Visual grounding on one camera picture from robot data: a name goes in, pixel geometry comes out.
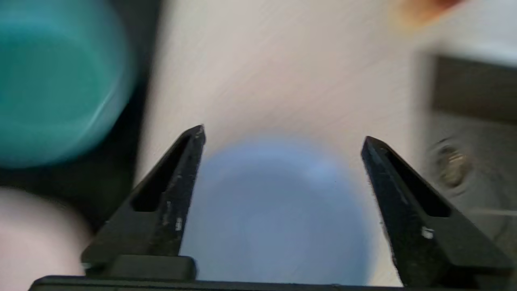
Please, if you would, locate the orange dish soap bottle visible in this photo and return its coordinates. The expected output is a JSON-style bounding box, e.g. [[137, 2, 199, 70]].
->
[[394, 0, 465, 27]]

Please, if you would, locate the metal sink drain strainer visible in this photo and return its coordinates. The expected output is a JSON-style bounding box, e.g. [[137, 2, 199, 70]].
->
[[430, 139, 473, 190]]

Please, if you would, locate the blue round plate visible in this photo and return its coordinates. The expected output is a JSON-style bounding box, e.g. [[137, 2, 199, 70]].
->
[[180, 137, 374, 285]]

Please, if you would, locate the stainless steel sink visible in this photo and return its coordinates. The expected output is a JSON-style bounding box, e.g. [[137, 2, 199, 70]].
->
[[416, 51, 517, 259]]

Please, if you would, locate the pink bowl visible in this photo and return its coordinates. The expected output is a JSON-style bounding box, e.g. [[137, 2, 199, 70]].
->
[[0, 188, 91, 291]]

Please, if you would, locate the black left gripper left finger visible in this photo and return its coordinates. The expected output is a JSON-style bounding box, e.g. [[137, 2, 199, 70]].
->
[[81, 124, 206, 280]]

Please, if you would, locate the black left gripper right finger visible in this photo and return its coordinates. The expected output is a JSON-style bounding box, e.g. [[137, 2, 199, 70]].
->
[[361, 136, 514, 288]]

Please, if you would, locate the teal bowl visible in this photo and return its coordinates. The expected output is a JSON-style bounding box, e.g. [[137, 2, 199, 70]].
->
[[0, 0, 136, 168]]

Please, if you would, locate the black induction cooktop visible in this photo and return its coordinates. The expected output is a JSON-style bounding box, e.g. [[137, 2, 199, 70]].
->
[[0, 0, 164, 233]]

